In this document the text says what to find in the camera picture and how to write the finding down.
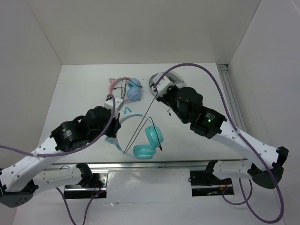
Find teal cat ear headphones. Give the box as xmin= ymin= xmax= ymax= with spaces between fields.
xmin=105 ymin=106 xmax=164 ymax=160

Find black headphone audio cable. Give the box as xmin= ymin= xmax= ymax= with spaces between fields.
xmin=121 ymin=86 xmax=173 ymax=155

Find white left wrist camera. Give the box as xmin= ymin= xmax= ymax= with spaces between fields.
xmin=104 ymin=94 xmax=124 ymax=118

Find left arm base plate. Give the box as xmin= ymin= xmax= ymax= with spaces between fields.
xmin=63 ymin=170 xmax=108 ymax=199

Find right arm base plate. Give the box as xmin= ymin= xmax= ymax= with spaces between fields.
xmin=188 ymin=171 xmax=234 ymax=196

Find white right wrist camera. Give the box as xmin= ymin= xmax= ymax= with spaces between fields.
xmin=149 ymin=72 xmax=175 ymax=97

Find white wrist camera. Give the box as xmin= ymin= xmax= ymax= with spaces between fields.
xmin=104 ymin=94 xmax=124 ymax=118
xmin=149 ymin=72 xmax=175 ymax=97

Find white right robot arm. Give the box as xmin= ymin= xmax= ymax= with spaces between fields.
xmin=156 ymin=86 xmax=289 ymax=189

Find aluminium side rail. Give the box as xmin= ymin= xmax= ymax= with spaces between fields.
xmin=217 ymin=64 xmax=247 ymax=132

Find aluminium table edge rail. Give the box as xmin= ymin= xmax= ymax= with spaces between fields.
xmin=46 ymin=158 xmax=248 ymax=171

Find pink blue cat ear headphones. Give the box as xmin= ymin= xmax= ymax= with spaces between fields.
xmin=108 ymin=77 xmax=143 ymax=102

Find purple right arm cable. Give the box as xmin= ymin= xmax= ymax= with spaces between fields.
xmin=153 ymin=63 xmax=285 ymax=223

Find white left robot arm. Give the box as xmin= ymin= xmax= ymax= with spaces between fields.
xmin=0 ymin=106 xmax=120 ymax=208

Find white grey headphones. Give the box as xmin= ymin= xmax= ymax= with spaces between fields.
xmin=148 ymin=72 xmax=186 ymax=96

